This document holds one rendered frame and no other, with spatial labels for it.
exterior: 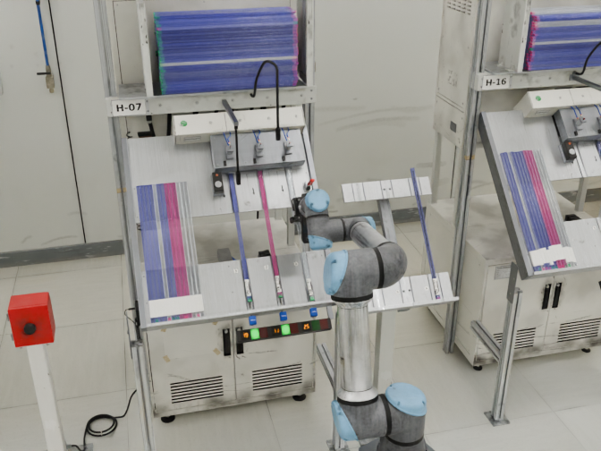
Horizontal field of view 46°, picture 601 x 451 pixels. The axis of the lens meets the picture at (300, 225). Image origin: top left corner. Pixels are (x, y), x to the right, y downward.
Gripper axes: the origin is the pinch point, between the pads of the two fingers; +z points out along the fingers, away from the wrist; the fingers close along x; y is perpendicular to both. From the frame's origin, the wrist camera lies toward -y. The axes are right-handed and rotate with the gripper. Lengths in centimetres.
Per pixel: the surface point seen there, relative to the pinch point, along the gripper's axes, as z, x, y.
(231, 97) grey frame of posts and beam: 0, 19, 49
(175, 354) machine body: 41, 48, -42
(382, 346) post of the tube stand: 22, -32, -50
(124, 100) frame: -1, 57, 50
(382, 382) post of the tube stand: 32, -33, -65
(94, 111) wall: 147, 76, 96
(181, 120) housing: 1, 38, 42
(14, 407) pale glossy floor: 86, 119, -56
